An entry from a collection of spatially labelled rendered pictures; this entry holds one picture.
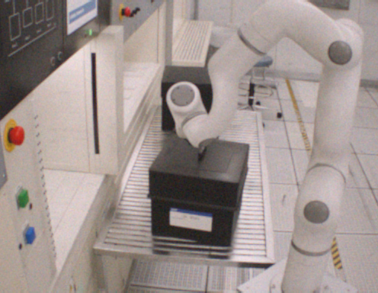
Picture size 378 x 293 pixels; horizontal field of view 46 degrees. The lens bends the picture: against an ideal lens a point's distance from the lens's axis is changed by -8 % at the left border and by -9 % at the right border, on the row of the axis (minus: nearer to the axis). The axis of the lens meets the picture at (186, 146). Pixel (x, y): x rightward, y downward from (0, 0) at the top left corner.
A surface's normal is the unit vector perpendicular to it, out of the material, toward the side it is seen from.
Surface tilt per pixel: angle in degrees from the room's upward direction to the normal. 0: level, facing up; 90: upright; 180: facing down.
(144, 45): 90
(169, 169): 0
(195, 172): 0
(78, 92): 90
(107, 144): 90
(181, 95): 45
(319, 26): 59
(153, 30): 90
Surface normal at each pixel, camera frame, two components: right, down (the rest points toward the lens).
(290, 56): -0.10, 0.44
